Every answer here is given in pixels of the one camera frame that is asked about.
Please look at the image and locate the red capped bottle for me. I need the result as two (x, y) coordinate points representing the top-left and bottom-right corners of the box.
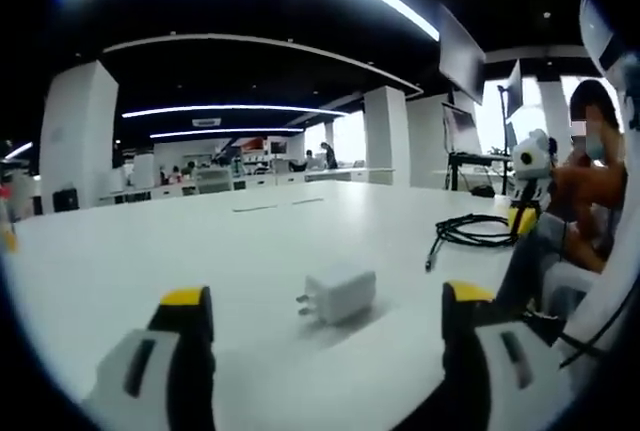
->
(0, 182), (19, 253)

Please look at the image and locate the white worn device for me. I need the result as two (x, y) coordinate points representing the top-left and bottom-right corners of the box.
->
(578, 0), (640, 80)

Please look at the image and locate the small black monitor on stand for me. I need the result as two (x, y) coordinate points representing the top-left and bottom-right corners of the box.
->
(497, 58), (524, 152)

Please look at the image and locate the large black monitor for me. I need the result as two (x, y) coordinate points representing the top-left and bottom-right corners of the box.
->
(438, 4), (488, 107)

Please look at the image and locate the straight ceiling light strip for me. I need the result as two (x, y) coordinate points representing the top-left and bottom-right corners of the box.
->
(149, 126), (307, 140)
(121, 104), (350, 120)

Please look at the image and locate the black Type-C cable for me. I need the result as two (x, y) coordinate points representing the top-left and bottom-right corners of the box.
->
(424, 212), (517, 273)

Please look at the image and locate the white charger adapter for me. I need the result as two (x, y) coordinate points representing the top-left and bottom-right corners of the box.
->
(296, 269), (378, 327)

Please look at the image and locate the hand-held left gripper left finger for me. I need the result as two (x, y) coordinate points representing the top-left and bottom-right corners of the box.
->
(82, 285), (217, 431)

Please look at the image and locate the white desk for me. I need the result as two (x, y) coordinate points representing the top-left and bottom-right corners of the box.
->
(0, 180), (529, 431)

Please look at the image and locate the open laptop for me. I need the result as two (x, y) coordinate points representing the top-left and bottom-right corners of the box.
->
(441, 102), (484, 155)

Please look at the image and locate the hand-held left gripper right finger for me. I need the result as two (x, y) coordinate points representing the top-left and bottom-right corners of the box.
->
(438, 279), (576, 431)

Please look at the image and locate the blue face mask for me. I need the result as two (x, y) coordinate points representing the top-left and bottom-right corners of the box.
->
(583, 130), (615, 161)

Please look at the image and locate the black device cable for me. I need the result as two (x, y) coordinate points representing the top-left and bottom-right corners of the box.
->
(552, 270), (640, 370)

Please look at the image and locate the black standing table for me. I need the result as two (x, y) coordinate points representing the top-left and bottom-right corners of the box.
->
(446, 150), (515, 193)

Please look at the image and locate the black bin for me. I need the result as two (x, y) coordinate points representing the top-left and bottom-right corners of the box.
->
(51, 187), (81, 214)

